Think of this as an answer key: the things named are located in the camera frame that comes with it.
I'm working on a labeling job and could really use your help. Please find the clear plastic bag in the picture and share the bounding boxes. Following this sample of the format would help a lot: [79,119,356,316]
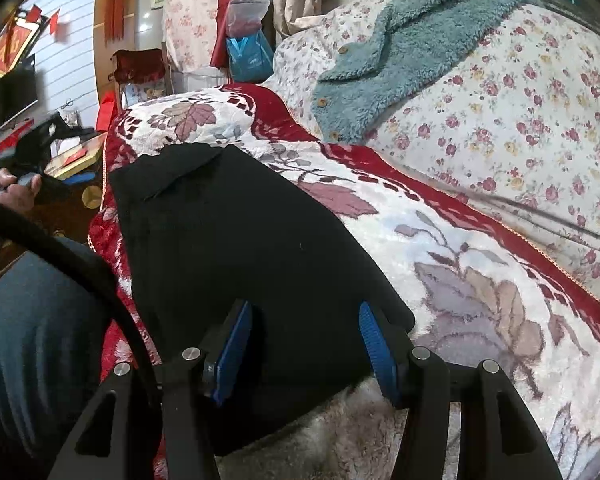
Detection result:
[226,0,272,41]

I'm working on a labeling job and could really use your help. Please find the black pants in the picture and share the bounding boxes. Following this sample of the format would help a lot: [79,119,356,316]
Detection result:
[109,142,416,457]

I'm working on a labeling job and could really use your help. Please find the teal fleece jacket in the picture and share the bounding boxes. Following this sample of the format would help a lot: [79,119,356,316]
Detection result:
[314,0,531,145]

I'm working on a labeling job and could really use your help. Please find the red framed wall picture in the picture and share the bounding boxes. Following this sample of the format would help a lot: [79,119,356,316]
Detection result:
[0,14,45,79]

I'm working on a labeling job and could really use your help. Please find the person's left hand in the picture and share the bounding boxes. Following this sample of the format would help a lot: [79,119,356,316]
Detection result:
[0,167,45,226]

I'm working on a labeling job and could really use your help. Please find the person's blue trouser leg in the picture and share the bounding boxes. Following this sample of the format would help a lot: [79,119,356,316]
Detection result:
[0,237,132,480]

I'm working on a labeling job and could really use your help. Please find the beige curtain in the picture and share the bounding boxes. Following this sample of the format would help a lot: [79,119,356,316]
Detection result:
[272,0,327,52]

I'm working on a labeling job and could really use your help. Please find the thin dark cable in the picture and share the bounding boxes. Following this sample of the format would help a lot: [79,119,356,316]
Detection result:
[472,191,600,253]

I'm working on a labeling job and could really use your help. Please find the red velvet chair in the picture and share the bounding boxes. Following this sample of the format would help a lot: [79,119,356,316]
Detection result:
[111,48,171,111]

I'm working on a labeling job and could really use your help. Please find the thick black cable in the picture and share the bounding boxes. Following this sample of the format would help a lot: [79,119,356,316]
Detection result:
[0,195,162,411]

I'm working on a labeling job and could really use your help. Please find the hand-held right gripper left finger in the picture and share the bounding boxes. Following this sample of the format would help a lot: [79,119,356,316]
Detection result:
[47,299,255,480]

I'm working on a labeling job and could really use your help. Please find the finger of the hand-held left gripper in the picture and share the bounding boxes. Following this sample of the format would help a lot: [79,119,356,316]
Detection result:
[40,171,99,204]

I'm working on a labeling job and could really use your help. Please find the red knot wall ornament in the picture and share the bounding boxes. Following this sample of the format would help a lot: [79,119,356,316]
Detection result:
[94,0,133,43]

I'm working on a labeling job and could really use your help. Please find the black flat television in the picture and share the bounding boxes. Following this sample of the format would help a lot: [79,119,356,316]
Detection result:
[0,54,40,146]

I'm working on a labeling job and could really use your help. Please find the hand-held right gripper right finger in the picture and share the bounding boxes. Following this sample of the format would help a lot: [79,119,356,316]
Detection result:
[358,301,563,480]

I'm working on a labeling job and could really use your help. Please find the blue plastic bag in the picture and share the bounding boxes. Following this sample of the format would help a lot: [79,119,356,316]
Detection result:
[225,34,276,84]

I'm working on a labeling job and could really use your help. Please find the yellow flat box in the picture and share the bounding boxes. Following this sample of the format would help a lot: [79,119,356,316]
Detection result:
[44,134,108,181]

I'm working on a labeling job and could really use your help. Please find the red and white floral blanket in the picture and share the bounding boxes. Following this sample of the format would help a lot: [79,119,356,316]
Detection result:
[87,82,600,480]

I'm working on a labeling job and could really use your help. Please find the white small-flower quilt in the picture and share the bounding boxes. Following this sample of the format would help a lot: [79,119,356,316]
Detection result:
[271,0,600,306]

